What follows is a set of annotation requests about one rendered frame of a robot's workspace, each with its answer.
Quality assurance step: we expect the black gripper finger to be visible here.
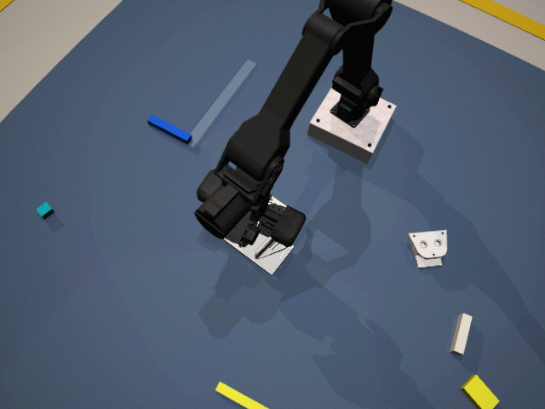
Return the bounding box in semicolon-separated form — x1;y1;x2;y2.
257;222;272;237

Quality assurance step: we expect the blue rectangular block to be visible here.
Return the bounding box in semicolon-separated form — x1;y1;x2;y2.
147;115;192;145

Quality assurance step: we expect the small teal block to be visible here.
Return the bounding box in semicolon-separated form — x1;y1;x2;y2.
36;202;55;219

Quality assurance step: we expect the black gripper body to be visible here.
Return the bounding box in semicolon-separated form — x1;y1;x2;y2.
196;169;306;247

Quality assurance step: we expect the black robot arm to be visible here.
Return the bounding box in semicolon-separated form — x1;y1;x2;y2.
194;0;393;248

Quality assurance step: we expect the white rectangular bar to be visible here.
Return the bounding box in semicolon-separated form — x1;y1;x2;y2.
450;314;472;356

